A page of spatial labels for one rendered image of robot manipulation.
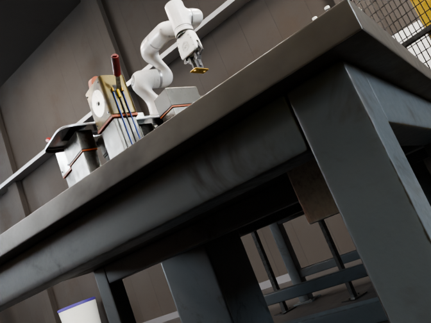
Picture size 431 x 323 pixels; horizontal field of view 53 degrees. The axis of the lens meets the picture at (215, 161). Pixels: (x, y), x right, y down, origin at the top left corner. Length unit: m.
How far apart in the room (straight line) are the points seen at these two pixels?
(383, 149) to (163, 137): 0.28
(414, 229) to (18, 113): 8.44
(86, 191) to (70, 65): 6.88
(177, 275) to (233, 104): 1.67
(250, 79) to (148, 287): 6.10
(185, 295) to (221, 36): 3.96
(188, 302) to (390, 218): 1.71
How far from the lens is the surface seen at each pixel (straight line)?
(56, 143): 1.40
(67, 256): 0.85
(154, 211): 0.67
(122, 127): 1.17
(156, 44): 2.19
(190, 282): 2.11
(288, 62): 0.51
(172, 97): 1.32
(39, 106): 8.21
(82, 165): 1.31
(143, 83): 2.27
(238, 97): 0.53
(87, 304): 6.93
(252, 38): 5.34
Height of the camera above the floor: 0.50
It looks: 12 degrees up
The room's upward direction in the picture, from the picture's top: 22 degrees counter-clockwise
